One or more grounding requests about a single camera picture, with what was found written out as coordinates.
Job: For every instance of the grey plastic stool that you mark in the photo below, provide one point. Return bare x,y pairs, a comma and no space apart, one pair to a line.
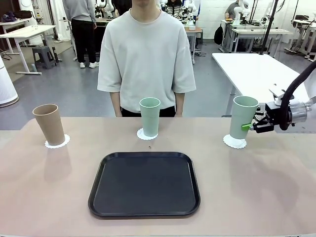
44,55

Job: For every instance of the black plastic tray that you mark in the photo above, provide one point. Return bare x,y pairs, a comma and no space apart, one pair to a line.
148,192

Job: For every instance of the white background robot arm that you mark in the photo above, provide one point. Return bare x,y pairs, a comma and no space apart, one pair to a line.
238,12

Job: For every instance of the seated person in grey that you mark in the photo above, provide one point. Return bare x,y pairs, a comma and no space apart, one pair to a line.
230,11

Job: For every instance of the black backpack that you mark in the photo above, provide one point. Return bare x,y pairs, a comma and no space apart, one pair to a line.
218,34

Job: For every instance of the black tripod pole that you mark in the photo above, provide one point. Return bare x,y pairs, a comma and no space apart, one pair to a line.
267,32

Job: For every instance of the grey background desk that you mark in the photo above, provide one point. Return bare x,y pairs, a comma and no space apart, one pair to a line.
259,30

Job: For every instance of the tall tan cup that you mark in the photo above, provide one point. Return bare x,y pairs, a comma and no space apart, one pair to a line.
49,123

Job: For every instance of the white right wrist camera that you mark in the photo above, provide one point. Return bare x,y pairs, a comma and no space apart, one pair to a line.
279,92

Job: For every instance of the white scalloped paper coaster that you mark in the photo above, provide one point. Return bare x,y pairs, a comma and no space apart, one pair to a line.
230,143
140,136
66,141

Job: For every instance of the white desk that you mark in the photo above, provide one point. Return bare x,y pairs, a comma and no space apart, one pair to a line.
24,30

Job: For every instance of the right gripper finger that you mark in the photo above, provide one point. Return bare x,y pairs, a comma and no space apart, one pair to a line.
264,127
260,113

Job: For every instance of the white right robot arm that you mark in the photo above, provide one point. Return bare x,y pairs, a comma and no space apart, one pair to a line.
300,112

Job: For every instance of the person's left forearm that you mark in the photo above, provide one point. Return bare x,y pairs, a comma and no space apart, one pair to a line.
179,105

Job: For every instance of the bystander in grey hoodie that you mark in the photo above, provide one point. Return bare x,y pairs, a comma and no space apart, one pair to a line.
80,24

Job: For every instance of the person's right forearm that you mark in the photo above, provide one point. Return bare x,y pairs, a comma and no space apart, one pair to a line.
116,103

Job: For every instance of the tall pale green cup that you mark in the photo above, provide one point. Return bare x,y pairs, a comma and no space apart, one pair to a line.
240,116
149,116

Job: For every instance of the person in grey sweatshirt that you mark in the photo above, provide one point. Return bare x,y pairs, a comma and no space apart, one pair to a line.
145,54

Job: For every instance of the large white table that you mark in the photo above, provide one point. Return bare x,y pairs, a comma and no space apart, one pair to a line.
247,71

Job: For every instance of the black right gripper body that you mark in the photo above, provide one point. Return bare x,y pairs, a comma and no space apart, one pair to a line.
272,111

